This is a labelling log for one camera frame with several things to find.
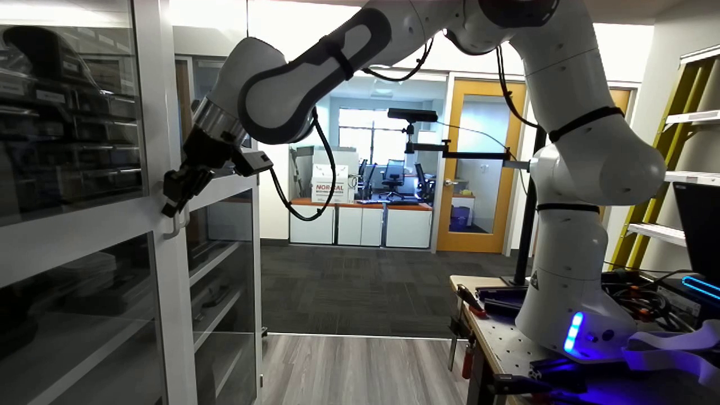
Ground yellow ladder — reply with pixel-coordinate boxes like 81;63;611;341
609;54;720;274

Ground perforated wooden work table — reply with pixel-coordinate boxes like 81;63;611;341
445;273;720;405

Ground black camera stand pole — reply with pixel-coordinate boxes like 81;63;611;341
402;121;549;291

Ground white handle of wide door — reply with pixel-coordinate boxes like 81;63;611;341
157;203;187;240

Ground low white cabinet orange top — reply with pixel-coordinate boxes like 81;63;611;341
384;201;436;250
335;201;386;250
287;196;338;247

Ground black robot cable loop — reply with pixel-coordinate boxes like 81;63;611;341
263;107;339;225

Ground blue machine behind glass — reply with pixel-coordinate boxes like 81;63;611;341
358;156;438;204

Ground white machine behind glass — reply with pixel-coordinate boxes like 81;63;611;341
290;143;365;204

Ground narrow white glass cabinet door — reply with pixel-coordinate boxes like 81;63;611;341
173;52;266;405

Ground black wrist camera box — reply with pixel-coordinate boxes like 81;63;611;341
228;147;275;180

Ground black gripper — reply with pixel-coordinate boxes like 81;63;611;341
159;123;243;221

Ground wide white glass cabinet door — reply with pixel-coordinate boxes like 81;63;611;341
0;0;197;405

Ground orange framed glass door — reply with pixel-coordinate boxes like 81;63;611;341
434;76;530;257

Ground black camera on stand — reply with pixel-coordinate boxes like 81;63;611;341
384;106;440;125

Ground red black tool on table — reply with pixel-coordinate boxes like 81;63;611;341
454;280;491;322

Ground white wall shelves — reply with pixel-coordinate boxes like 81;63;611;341
625;44;720;250

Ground blue lit device on table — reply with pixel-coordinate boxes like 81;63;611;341
678;273;720;303

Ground blue bin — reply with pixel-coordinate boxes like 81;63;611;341
448;193;477;231

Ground black monitor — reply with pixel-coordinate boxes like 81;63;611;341
671;180;720;287

